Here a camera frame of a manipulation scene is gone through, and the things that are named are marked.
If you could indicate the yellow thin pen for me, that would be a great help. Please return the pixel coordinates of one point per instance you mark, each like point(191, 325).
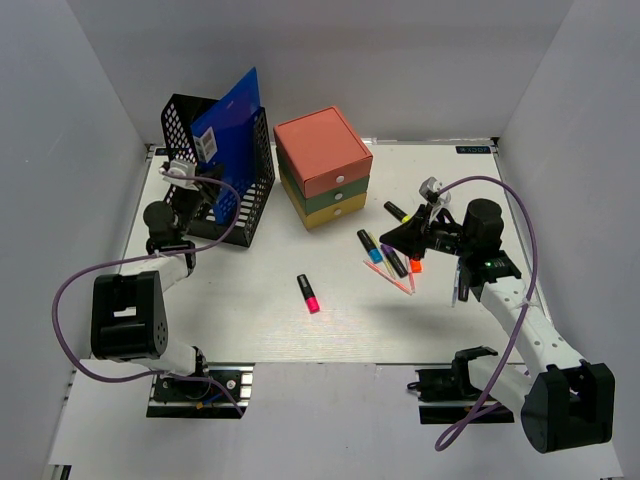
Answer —
point(385, 262)

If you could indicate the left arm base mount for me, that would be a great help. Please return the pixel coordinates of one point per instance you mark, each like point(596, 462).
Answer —
point(177, 399)

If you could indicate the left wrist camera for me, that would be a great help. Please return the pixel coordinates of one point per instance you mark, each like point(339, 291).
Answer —
point(179, 173)

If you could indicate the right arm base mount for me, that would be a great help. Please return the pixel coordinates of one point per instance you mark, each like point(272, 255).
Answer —
point(440, 401)

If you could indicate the pink highlighter marker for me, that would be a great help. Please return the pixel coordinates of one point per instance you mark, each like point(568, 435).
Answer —
point(308, 294)

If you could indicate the salmon top drawer box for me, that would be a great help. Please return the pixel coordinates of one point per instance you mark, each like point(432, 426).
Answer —
point(322, 151)

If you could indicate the black mesh file holder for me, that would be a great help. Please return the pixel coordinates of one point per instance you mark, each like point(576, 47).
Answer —
point(176, 118)

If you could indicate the yellow highlighter marker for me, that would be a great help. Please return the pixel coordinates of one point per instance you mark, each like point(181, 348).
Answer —
point(396, 212)

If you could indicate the blue plastic folder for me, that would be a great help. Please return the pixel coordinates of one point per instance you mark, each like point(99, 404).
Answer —
point(223, 136)

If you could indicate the blue highlighter marker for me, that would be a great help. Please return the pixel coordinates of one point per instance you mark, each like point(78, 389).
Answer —
point(372, 250)

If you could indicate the green highlighter marker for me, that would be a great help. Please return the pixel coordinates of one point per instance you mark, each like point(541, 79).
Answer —
point(463, 284)

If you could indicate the green middle drawer box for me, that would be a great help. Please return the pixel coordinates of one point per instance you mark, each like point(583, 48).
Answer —
point(312, 204)

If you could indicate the pink thin pen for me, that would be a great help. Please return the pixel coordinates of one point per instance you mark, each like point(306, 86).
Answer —
point(410, 275)

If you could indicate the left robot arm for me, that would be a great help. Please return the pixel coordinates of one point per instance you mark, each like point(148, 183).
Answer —
point(129, 321)

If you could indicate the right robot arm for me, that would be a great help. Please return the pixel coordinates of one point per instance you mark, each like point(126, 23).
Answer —
point(562, 400)

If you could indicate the blue thin pen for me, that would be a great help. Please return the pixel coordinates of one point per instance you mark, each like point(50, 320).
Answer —
point(455, 291)

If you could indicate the purple highlighter marker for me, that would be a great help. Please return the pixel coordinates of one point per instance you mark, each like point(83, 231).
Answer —
point(394, 260)

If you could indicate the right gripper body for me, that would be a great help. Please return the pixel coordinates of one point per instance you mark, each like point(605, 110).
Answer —
point(444, 237)

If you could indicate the orange highlighter marker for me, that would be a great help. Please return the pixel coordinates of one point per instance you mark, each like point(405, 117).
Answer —
point(416, 266)

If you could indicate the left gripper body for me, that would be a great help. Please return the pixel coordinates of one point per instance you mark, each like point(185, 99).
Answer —
point(187, 207)

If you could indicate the yellow bottom drawer box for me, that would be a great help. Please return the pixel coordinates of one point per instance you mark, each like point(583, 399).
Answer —
point(324, 215)

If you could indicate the orange thin pen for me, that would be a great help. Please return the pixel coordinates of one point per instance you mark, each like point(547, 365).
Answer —
point(387, 277)

